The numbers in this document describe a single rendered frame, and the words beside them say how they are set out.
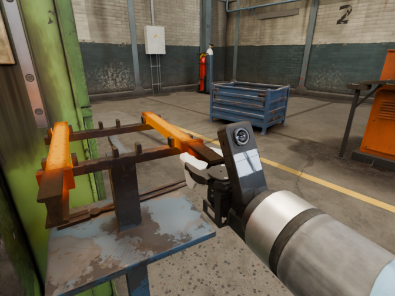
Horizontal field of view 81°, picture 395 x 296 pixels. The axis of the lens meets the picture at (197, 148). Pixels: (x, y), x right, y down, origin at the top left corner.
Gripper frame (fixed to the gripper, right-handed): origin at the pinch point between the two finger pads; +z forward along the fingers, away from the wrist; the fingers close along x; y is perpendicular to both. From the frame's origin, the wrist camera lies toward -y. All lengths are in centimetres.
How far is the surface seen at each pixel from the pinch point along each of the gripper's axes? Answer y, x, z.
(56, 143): -0.9, -24.4, 15.6
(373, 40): -49, 646, 303
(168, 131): -0.9, -1.3, 12.0
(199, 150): -1.3, -0.9, -2.6
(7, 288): 42, -45, 26
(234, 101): 57, 224, 282
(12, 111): -2, -36, 47
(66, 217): 1.9, -23.4, -7.4
